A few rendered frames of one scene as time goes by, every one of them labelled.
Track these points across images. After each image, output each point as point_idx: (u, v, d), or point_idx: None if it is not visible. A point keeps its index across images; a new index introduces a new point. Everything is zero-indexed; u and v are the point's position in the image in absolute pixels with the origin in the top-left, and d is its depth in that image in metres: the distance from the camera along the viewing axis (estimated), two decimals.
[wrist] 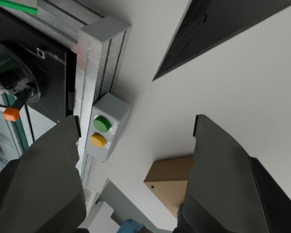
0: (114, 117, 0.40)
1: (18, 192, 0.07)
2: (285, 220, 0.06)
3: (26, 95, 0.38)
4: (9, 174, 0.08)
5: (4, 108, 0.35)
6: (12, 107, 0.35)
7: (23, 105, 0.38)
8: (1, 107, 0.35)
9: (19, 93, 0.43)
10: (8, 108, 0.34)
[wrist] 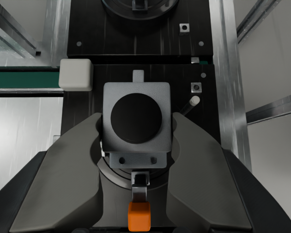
0: None
1: (42, 183, 0.07)
2: (260, 205, 0.06)
3: None
4: (36, 165, 0.08)
5: (144, 198, 0.17)
6: (146, 205, 0.18)
7: None
8: (143, 193, 0.17)
9: None
10: (150, 206, 0.17)
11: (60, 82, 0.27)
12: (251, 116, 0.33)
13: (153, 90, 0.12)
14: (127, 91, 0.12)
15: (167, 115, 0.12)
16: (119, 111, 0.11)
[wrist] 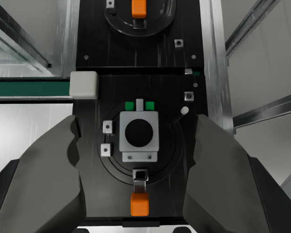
0: None
1: (18, 192, 0.07)
2: (285, 220, 0.06)
3: None
4: (9, 174, 0.08)
5: (143, 189, 0.21)
6: (145, 195, 0.22)
7: None
8: (143, 185, 0.21)
9: (112, 147, 0.29)
10: (148, 196, 0.22)
11: (70, 92, 0.31)
12: (239, 120, 0.37)
13: (148, 116, 0.21)
14: (133, 116, 0.21)
15: (156, 131, 0.21)
16: (130, 129, 0.20)
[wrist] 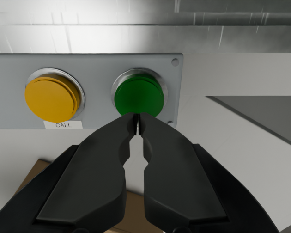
0: (178, 114, 0.17)
1: (70, 176, 0.08)
2: (231, 193, 0.07)
3: None
4: (68, 157, 0.09)
5: None
6: None
7: None
8: None
9: None
10: None
11: None
12: None
13: None
14: None
15: None
16: None
